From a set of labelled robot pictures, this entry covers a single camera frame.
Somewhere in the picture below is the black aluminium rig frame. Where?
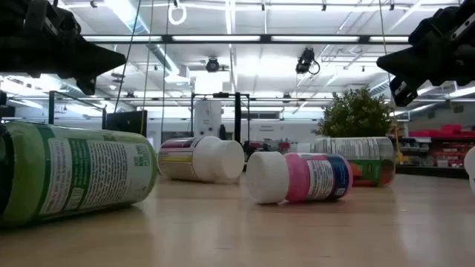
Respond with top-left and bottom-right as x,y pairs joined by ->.
395,165 -> 471,180

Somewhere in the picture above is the wooden shelf with black frame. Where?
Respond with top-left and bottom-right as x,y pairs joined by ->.
47,90 -> 251,175

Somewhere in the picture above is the clear bottle with green label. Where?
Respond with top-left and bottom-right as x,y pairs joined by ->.
313,136 -> 396,188

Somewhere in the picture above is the workbench with red boxes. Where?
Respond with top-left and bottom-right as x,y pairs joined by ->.
249,139 -> 316,154

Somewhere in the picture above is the yellowish hanging cable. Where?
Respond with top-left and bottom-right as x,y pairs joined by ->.
140,0 -> 155,135

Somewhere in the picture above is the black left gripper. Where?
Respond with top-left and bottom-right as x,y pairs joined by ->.
0,0 -> 128,96

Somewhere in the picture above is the black round overhead camera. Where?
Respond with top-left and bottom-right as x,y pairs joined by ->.
205,57 -> 221,73

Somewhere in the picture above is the white bottle with grey label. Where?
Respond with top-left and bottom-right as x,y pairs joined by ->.
463,146 -> 475,179

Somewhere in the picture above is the pink bottle with white cap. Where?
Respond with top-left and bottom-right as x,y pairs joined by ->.
245,151 -> 354,205

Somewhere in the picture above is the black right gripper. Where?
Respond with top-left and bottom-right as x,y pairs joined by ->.
376,0 -> 475,108

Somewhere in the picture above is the shelf with red bins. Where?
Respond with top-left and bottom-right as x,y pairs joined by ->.
395,124 -> 475,170

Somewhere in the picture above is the yellow cleaning tool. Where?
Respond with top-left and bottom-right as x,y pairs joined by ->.
393,128 -> 406,165

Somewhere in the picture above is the black ceiling camera with cable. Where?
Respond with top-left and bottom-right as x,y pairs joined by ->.
295,47 -> 321,76

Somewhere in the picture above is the green bottle with green cap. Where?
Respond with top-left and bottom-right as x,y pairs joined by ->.
0,121 -> 159,228

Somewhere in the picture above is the black hanging cable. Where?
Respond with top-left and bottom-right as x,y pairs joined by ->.
113,0 -> 143,114

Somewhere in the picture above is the thin dark hanging cable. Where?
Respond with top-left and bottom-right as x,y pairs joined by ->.
160,0 -> 171,142

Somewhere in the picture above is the black overhead light bar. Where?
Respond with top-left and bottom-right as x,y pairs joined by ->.
81,34 -> 410,45

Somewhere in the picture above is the potted green plant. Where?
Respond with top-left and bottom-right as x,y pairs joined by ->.
315,87 -> 396,139

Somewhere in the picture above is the white bottle with maroon label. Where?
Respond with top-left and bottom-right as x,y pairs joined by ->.
157,136 -> 246,185

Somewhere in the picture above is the white cabinet machine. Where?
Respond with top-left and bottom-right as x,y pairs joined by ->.
192,99 -> 223,139

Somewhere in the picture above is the white looped cable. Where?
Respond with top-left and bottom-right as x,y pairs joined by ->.
168,0 -> 188,26

